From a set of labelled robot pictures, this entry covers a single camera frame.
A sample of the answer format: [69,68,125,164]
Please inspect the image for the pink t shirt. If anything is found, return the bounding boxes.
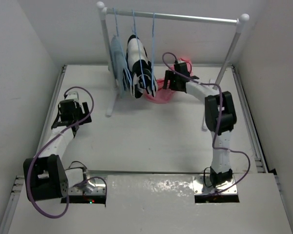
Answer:
[144,57,192,104]

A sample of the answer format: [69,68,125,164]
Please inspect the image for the blue wire hanger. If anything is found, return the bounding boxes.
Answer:
[151,13,155,92]

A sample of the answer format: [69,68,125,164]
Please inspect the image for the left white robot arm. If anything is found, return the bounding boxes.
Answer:
[26,99,92,201]

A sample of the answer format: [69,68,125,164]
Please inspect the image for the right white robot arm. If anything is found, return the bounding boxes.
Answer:
[163,61,237,188]

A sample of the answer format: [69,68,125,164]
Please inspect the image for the blue hanger with striped garment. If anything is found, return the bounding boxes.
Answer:
[131,9,147,88]

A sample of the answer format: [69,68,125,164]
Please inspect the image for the black and white hanging garment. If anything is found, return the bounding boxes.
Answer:
[126,34,158,98]

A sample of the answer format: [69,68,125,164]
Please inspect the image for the light blue hanging garment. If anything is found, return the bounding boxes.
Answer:
[110,36,127,98]

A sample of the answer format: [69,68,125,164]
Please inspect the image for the white clothes rack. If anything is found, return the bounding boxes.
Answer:
[96,1,250,117]

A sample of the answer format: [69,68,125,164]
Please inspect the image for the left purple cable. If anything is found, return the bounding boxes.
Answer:
[27,87,95,219]

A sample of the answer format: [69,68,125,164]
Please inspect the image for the purple cable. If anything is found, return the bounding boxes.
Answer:
[27,87,95,219]
[162,52,251,197]

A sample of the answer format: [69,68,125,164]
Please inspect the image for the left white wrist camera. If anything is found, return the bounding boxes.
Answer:
[64,91,79,102]

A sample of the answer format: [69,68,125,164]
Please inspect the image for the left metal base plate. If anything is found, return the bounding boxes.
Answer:
[68,171,108,196]

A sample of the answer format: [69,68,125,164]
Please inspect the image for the metal base plate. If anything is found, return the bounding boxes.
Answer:
[192,174,238,196]
[68,171,108,196]

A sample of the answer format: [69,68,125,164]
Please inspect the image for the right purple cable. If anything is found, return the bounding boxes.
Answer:
[162,52,251,197]

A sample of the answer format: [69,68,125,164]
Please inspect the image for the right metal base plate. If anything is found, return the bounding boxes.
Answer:
[192,174,238,196]

